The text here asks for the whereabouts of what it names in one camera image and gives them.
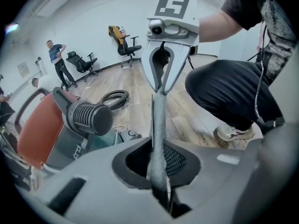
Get black vacuum hose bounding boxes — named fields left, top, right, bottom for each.
left=99, top=90, right=130, bottom=111

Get black office chair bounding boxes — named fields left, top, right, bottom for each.
left=107, top=25, right=142, bottom=68
left=65, top=51, right=102, bottom=83

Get white vacuum power cord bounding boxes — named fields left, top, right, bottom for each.
left=112, top=124, right=128, bottom=133

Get black body-worn cable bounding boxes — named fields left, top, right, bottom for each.
left=254, top=22, right=285, bottom=128

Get framed wall picture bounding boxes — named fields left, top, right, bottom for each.
left=17, top=62, right=30, bottom=78

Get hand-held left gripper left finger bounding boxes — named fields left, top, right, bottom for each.
left=35, top=136, right=169, bottom=224

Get person's right beige sneaker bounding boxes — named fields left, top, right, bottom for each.
left=213, top=122, right=256, bottom=143

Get red and green vacuum cleaner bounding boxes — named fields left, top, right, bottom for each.
left=14, top=86, right=143, bottom=180

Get person's black trousers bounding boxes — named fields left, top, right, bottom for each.
left=185, top=59, right=286, bottom=135

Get yellow jacket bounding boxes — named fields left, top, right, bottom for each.
left=107, top=25, right=128, bottom=47

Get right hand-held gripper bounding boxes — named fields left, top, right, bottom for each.
left=142, top=0, right=201, bottom=96

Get person's right forearm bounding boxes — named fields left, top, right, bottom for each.
left=198, top=8, right=245, bottom=43

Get grey tripod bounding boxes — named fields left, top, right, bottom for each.
left=35, top=56, right=45, bottom=76

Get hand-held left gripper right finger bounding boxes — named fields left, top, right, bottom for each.
left=163, top=139, right=261, bottom=224

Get person's black printed t-shirt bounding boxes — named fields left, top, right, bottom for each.
left=221, top=0, right=299, bottom=84

